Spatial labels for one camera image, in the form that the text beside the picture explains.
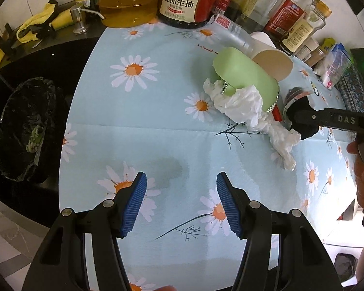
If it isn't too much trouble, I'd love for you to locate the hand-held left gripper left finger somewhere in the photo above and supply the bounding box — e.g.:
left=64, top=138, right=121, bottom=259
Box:
left=21, top=171, right=148, bottom=291

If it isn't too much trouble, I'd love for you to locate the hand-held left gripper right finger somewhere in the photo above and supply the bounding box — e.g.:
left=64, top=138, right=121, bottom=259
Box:
left=216, top=171, right=343, bottom=291

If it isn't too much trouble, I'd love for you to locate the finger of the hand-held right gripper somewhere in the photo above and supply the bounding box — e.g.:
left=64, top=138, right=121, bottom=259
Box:
left=284, top=96, right=319, bottom=119
left=290, top=120, right=320, bottom=142

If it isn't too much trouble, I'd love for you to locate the small dark round jar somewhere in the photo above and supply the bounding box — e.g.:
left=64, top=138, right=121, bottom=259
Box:
left=283, top=87, right=310, bottom=107

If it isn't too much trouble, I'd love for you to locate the white tissue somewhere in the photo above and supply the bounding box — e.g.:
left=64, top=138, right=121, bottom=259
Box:
left=203, top=78, right=266, bottom=129
left=255, top=118, right=301, bottom=171

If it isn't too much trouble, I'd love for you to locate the clear plastic bottle red label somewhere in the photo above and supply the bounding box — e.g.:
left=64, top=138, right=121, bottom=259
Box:
left=211, top=14, right=261, bottom=58

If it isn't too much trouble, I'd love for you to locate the black bagged trash bin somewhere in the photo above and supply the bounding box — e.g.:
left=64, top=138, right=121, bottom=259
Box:
left=0, top=78, right=69, bottom=184

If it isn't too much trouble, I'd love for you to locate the person's right hand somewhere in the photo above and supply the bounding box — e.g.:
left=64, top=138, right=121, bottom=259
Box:
left=346, top=141, right=364, bottom=211

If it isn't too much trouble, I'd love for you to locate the red plastic stick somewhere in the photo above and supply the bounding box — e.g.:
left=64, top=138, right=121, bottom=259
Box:
left=271, top=106, right=285, bottom=122

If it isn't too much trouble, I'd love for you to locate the patterned blue cloth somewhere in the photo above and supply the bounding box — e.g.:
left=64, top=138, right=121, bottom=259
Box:
left=334, top=67, right=364, bottom=113

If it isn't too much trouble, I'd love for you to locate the small spice jar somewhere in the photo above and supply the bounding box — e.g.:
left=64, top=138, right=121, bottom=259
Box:
left=306, top=47, right=326, bottom=67
left=294, top=38, right=319, bottom=63

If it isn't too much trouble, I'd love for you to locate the white blue plastic bag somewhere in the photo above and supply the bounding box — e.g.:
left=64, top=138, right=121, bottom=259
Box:
left=314, top=44, right=352, bottom=90

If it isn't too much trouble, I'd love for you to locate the brown paper cup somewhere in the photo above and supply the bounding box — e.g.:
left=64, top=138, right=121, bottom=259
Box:
left=249, top=31, right=294, bottom=82

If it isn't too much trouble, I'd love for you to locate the gold cap bottle cream label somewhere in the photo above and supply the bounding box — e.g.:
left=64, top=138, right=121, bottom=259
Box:
left=281, top=0, right=332, bottom=57

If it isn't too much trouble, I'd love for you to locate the daisy print blue tablecloth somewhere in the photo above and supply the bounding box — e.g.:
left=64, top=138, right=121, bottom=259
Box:
left=58, top=15, right=364, bottom=291

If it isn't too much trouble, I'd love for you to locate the clear glass bottle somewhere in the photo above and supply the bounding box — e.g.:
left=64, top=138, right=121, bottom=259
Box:
left=255, top=0, right=292, bottom=34

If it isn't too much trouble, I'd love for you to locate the dark bottle tan label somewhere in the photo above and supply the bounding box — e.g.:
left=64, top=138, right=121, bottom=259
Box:
left=231, top=0, right=266, bottom=25

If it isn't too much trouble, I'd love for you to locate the green orange snack wrapper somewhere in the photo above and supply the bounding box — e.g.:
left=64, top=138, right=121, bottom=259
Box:
left=26, top=126, right=44, bottom=155

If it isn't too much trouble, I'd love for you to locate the black plastic bag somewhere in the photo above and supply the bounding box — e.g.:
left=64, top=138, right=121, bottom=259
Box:
left=334, top=252, right=358, bottom=287

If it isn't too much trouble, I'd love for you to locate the dark soy sauce bottle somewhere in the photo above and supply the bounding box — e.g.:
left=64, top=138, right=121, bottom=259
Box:
left=158, top=0, right=223, bottom=28

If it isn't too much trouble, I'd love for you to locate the black kitchen sink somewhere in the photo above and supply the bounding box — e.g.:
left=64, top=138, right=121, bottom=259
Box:
left=0, top=27, right=107, bottom=228

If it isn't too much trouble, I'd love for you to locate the metal soap dispenser pump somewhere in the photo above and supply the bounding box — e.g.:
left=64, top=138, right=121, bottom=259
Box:
left=70, top=5, right=106, bottom=34

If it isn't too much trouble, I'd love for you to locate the large cooking oil jug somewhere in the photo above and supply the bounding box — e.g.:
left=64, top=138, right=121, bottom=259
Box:
left=95, top=0, right=166, bottom=28

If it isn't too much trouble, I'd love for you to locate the yellow black cloth glove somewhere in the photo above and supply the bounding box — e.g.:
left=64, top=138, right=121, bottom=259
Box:
left=17, top=0, right=59, bottom=43

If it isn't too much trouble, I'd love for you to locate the black faucet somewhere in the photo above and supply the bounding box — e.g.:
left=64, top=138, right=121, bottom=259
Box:
left=0, top=4, right=20, bottom=63

